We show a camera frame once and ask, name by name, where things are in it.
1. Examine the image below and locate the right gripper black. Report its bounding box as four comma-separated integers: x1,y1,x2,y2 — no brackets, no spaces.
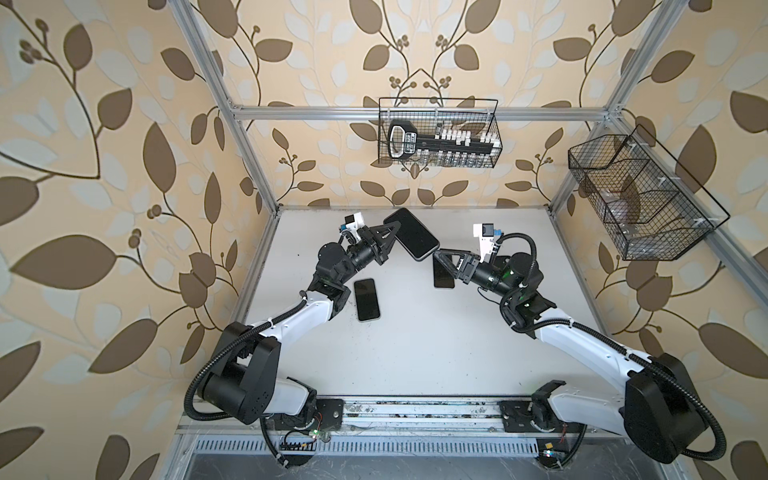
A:
436,248,518,306

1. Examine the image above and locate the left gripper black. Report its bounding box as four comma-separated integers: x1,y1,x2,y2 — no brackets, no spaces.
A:
334,220,398,289

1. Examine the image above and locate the phone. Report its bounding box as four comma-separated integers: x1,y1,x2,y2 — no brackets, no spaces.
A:
433,259,455,289
354,278,381,322
384,208,440,262

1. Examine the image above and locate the black phone case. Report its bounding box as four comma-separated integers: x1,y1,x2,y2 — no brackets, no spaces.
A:
493,255,511,270

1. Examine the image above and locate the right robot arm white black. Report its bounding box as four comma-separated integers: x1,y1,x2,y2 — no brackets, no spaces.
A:
434,233,727,464

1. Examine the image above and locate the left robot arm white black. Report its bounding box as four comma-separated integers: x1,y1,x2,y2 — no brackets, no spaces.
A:
183,214,400,425

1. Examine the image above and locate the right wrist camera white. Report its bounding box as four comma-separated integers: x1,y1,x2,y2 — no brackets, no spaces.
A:
472,223,503,262

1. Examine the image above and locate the back wire basket black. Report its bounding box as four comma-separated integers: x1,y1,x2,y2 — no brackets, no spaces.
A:
377,96,503,169

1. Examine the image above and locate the wire basket black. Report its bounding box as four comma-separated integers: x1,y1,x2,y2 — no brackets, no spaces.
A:
568,125,730,261
377,96,503,169

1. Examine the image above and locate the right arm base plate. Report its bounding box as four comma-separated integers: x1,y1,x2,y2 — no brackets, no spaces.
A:
498,399,582,435

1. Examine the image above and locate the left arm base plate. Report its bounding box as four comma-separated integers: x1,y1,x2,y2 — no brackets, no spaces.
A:
267,398,345,432

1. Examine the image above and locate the right wire basket black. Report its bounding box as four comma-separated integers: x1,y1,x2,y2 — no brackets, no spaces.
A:
568,125,730,261

